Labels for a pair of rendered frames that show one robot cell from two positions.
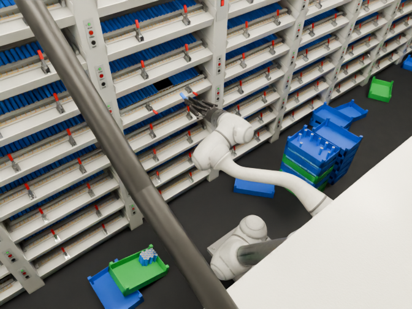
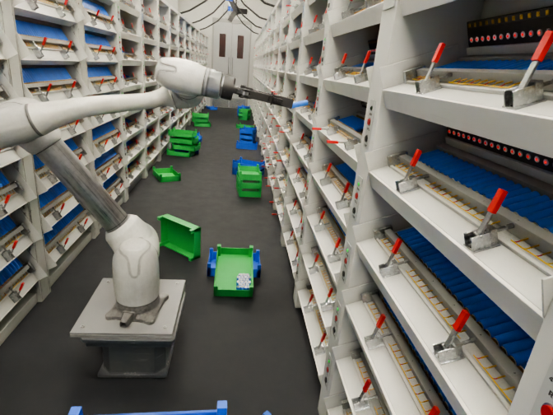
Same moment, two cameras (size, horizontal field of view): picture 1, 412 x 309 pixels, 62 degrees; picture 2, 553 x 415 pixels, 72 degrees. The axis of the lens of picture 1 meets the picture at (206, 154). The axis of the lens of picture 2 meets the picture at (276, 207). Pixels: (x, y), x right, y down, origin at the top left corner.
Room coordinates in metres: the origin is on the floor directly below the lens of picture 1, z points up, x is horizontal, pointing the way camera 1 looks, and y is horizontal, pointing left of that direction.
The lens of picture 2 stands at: (2.12, -1.03, 1.13)
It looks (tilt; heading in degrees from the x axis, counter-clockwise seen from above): 20 degrees down; 123
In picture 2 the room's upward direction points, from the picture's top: 5 degrees clockwise
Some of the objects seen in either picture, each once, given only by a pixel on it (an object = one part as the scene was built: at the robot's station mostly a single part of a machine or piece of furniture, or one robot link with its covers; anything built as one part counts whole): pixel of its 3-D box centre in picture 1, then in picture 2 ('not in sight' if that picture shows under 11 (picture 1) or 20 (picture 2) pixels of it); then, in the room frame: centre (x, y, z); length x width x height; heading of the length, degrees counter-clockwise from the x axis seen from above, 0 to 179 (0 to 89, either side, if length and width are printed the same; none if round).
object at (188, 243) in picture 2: not in sight; (178, 236); (0.46, 0.45, 0.10); 0.30 x 0.08 x 0.20; 0
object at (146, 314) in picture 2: not in sight; (136, 304); (1.04, -0.28, 0.25); 0.22 x 0.18 x 0.06; 121
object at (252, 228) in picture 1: (251, 233); (136, 268); (1.03, -0.26, 0.39); 0.18 x 0.16 x 0.22; 140
